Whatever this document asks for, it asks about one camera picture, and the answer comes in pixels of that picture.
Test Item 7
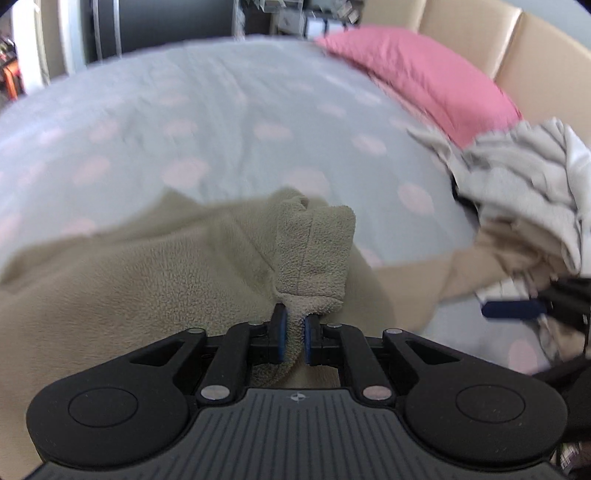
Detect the black sliding wardrobe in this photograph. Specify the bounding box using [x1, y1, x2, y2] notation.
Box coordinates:
[81, 0, 242, 62]

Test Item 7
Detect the beige garment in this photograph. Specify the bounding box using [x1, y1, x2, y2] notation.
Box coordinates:
[374, 219, 591, 366]

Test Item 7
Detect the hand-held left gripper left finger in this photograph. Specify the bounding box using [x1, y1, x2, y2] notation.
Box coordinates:
[124, 302, 289, 408]

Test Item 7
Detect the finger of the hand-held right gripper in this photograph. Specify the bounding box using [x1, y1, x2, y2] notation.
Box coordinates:
[481, 276, 591, 333]
[530, 354, 591, 394]

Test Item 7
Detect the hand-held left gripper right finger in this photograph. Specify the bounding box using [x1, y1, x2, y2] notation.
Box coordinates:
[302, 314, 463, 407]

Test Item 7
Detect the beige padded headboard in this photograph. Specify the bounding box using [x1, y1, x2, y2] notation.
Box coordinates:
[359, 0, 591, 154]

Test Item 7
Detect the orange table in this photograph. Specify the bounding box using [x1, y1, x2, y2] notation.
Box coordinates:
[0, 62, 20, 100]

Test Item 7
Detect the bed with polka dot sheet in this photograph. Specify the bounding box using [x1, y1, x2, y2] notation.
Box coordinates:
[0, 34, 591, 385]

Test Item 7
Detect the khaki fleece hoodie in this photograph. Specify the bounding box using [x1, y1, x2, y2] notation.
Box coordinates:
[0, 186, 400, 476]

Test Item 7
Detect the pink pillow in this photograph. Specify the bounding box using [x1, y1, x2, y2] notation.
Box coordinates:
[314, 25, 523, 149]

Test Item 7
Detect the white low cabinet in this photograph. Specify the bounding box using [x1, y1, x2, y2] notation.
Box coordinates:
[274, 8, 308, 37]

